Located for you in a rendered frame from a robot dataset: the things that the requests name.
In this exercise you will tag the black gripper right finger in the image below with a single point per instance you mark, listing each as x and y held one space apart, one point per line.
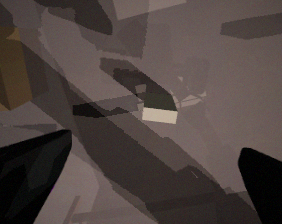
262 177

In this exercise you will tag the tan cardboard box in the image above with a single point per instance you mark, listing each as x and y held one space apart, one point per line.
14 85

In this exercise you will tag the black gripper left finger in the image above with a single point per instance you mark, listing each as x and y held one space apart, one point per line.
28 171

